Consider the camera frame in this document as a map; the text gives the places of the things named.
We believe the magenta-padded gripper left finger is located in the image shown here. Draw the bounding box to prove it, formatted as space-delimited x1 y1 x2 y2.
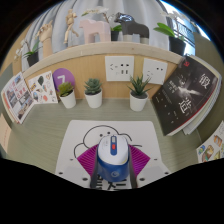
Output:
54 144 101 190

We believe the white cartoon print mouse pad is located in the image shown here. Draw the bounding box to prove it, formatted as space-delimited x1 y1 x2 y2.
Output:
54 119 168 191

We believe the black cover book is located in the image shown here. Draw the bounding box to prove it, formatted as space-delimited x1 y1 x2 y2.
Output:
151 55 219 137

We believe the illustrated sticker sheet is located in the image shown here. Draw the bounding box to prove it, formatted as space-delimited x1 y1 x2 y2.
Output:
27 70 59 105

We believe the blue and white computer mouse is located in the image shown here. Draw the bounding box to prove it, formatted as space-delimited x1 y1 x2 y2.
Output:
96 134 130 183

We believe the white orchid in black pot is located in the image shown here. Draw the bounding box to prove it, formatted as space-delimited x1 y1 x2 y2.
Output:
81 5 124 42
153 11 194 57
13 36 44 68

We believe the white wall socket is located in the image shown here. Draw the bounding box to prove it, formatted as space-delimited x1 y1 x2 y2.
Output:
142 58 169 86
104 55 135 83

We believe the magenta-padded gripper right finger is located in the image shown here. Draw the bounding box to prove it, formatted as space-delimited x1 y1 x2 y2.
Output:
127 143 172 190

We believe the small succulent in white pot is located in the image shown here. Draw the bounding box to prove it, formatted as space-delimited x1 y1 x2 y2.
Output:
83 77 104 109
126 73 153 112
57 81 77 110

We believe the colourful illustrated card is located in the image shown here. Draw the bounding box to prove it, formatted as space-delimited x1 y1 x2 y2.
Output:
195 120 224 164

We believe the purple round number sign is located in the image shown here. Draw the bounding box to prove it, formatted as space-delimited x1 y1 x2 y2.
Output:
51 67 76 94

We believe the beige window ledge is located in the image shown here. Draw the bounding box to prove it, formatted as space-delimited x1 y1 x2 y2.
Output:
21 40 184 79

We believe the wooden hand model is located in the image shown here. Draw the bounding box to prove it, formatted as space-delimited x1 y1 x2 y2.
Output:
36 19 54 58

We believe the grey curtain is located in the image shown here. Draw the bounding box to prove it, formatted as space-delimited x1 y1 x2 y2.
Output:
24 0 174 51

